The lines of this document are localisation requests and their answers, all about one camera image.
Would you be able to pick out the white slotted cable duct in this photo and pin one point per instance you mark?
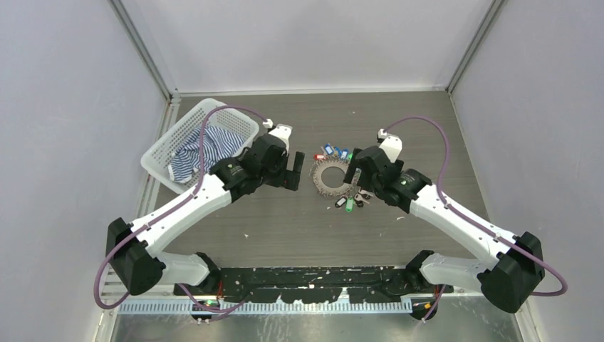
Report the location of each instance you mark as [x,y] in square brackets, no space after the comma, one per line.
[341,306]

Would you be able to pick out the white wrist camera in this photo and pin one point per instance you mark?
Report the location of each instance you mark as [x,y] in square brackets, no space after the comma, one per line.
[280,131]
[390,144]

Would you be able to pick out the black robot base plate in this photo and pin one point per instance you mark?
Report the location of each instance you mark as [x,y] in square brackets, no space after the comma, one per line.
[312,285]

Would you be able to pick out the white plastic mesh basket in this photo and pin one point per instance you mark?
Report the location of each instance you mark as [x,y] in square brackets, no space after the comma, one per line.
[157,158]

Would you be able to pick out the blue white striped cloth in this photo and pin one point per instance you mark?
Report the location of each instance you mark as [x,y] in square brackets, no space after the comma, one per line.
[202,149]

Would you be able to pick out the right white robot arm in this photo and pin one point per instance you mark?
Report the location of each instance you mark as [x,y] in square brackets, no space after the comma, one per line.
[504,266]

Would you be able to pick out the black key tag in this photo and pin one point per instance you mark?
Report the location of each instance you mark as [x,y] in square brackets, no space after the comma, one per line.
[342,202]

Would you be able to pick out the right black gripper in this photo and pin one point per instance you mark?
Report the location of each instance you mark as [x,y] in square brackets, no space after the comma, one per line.
[350,172]

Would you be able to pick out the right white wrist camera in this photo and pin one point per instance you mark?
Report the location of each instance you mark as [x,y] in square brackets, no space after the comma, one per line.
[390,144]

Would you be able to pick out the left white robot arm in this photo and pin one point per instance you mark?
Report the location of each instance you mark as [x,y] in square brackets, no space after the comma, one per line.
[136,250]

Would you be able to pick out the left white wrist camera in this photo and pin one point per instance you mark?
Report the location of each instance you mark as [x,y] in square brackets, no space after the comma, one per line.
[280,131]

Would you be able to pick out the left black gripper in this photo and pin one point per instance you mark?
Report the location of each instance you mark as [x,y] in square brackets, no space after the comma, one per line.
[288,178]

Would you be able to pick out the blue key tag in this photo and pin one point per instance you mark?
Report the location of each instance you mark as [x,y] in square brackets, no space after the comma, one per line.
[328,149]

